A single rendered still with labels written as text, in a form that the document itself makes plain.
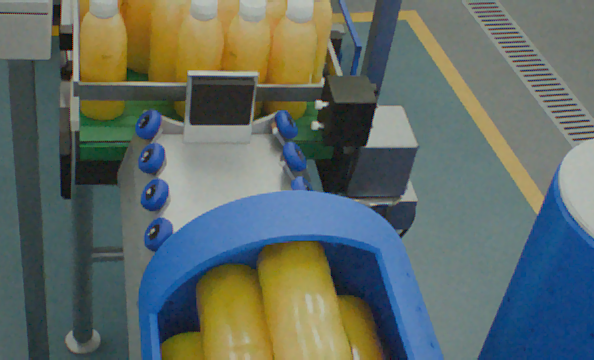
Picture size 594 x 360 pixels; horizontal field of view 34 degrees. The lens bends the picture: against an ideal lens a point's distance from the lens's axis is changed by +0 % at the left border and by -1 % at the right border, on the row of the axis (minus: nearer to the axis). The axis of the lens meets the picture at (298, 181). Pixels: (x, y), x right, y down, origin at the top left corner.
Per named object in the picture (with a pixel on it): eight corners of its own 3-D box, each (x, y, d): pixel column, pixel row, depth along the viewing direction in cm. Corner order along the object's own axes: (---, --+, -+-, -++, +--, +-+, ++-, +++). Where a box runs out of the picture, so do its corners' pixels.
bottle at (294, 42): (307, 123, 154) (326, 24, 142) (264, 121, 153) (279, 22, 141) (302, 96, 160) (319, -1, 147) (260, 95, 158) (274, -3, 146)
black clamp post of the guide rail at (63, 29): (59, 75, 155) (58, 33, 150) (60, 64, 157) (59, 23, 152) (73, 75, 155) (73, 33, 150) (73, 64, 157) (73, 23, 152)
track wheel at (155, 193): (137, 188, 130) (148, 194, 131) (137, 212, 127) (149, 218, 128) (159, 169, 128) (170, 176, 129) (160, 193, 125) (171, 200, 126)
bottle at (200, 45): (175, 122, 150) (182, 21, 138) (170, 95, 155) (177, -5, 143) (220, 122, 151) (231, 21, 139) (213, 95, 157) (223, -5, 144)
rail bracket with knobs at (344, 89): (311, 154, 149) (321, 101, 142) (303, 125, 154) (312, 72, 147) (372, 154, 151) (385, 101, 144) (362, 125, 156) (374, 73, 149)
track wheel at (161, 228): (161, 240, 119) (173, 246, 120) (165, 210, 122) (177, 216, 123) (138, 251, 122) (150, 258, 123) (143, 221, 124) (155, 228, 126)
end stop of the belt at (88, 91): (78, 100, 143) (78, 84, 141) (78, 97, 143) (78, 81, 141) (338, 102, 151) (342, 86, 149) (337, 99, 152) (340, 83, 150)
